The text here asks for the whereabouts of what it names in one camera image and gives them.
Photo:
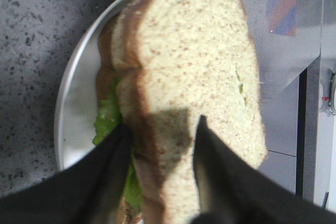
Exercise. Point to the green lettuce leaf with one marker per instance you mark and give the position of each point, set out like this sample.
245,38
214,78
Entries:
109,116

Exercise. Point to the bread slice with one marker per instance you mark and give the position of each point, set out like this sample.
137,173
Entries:
104,78
178,60

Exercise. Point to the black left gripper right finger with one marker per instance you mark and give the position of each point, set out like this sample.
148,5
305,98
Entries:
230,191

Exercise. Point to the white round plate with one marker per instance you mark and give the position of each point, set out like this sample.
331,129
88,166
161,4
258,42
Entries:
77,102

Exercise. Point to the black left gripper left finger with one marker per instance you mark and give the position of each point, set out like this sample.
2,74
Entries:
88,192

